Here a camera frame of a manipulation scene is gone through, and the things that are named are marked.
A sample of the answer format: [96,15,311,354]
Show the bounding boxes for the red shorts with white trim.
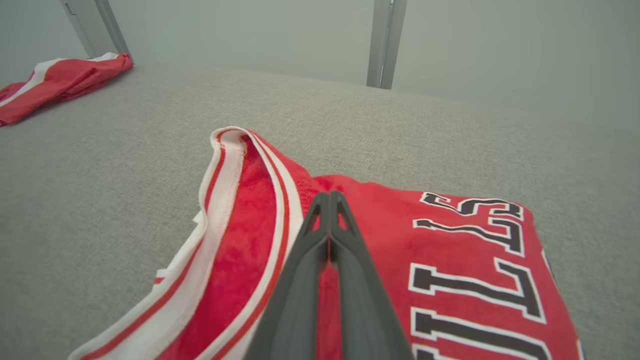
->
[0,52,134,127]

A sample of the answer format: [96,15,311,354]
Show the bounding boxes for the red jersey with white sleeves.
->
[67,126,586,360]

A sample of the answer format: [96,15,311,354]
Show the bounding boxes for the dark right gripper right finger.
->
[328,190,416,360]

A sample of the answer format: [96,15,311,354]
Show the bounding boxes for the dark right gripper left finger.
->
[245,191,331,360]

